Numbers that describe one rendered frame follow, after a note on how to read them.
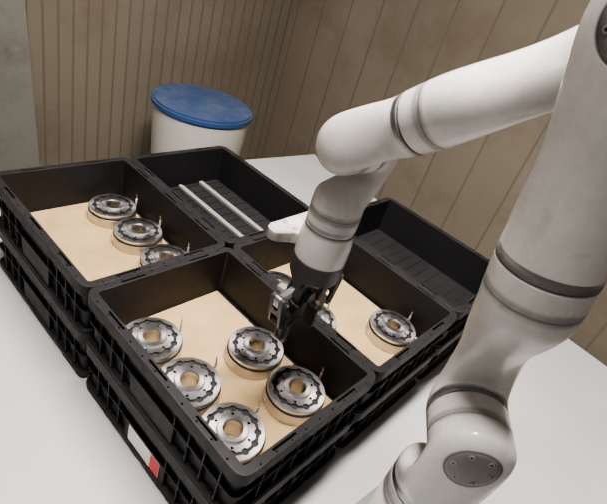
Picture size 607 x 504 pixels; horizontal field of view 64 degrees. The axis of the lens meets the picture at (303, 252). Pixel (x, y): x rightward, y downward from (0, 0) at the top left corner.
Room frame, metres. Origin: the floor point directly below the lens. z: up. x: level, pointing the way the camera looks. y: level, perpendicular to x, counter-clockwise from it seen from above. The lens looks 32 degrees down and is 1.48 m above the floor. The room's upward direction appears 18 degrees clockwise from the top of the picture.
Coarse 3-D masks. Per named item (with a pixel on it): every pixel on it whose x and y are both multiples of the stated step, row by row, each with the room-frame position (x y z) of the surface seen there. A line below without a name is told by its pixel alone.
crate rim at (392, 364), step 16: (256, 240) 0.86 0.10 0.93; (400, 272) 0.92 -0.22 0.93; (416, 288) 0.88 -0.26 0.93; (320, 320) 0.67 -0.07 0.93; (448, 320) 0.80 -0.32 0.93; (336, 336) 0.65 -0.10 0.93; (432, 336) 0.74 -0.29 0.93; (400, 352) 0.66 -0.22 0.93; (416, 352) 0.70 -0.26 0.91; (384, 368) 0.61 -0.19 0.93
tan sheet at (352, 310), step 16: (288, 272) 0.92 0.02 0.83; (352, 288) 0.95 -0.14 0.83; (336, 304) 0.87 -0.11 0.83; (352, 304) 0.88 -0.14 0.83; (368, 304) 0.90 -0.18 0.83; (336, 320) 0.81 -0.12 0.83; (352, 320) 0.83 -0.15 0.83; (352, 336) 0.78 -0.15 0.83; (368, 352) 0.75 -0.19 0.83; (384, 352) 0.76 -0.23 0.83
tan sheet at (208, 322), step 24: (168, 312) 0.67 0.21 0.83; (192, 312) 0.69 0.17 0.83; (216, 312) 0.72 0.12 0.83; (192, 336) 0.63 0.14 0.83; (216, 336) 0.65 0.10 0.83; (288, 360) 0.65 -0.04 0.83; (240, 384) 0.56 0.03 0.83; (264, 384) 0.58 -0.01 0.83; (264, 408) 0.53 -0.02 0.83; (288, 432) 0.50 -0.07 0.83
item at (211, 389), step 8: (176, 360) 0.54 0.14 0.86; (184, 360) 0.55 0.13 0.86; (192, 360) 0.55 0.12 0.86; (200, 360) 0.56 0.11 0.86; (168, 368) 0.52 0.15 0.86; (176, 368) 0.53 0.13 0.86; (200, 368) 0.54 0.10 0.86; (208, 368) 0.55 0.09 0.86; (168, 376) 0.51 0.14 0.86; (208, 376) 0.53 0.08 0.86; (216, 376) 0.54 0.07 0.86; (208, 384) 0.52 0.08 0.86; (216, 384) 0.52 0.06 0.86; (200, 392) 0.50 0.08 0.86; (208, 392) 0.50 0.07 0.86; (216, 392) 0.51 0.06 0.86; (192, 400) 0.48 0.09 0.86; (200, 400) 0.48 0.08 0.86; (208, 400) 0.49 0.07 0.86
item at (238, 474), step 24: (168, 264) 0.69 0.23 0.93; (192, 264) 0.72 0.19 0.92; (240, 264) 0.77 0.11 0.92; (96, 288) 0.57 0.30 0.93; (96, 312) 0.54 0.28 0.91; (120, 336) 0.50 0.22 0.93; (144, 360) 0.46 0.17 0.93; (360, 360) 0.61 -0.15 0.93; (168, 384) 0.44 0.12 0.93; (360, 384) 0.55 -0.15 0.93; (192, 408) 0.41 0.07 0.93; (336, 408) 0.49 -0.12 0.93; (192, 432) 0.39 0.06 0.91; (312, 432) 0.45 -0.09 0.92; (216, 456) 0.36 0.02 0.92; (264, 456) 0.38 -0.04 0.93; (240, 480) 0.35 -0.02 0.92
